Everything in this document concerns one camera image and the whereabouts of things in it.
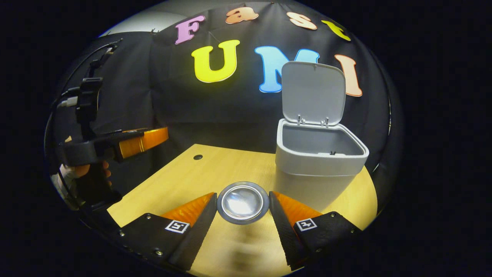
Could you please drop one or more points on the wooden desktop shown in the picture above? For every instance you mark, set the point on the wooden desktop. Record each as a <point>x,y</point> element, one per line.
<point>200,177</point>

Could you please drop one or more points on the white desktop garbage bin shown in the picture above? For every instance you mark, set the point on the white desktop garbage bin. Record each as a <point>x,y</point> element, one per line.
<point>313,173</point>

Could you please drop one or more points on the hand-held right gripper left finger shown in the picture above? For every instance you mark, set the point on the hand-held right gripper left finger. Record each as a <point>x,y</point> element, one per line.
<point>198,234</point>

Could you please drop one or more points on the blue pop can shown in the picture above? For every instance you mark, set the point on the blue pop can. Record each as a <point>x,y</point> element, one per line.
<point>243,202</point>

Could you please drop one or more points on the black backdrop cloth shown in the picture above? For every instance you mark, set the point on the black backdrop cloth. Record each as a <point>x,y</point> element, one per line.
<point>215,107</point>

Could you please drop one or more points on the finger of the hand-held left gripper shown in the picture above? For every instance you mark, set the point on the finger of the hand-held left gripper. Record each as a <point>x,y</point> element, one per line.
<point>142,141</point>

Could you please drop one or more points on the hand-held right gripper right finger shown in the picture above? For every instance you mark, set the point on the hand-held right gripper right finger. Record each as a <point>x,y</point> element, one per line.
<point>284,231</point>

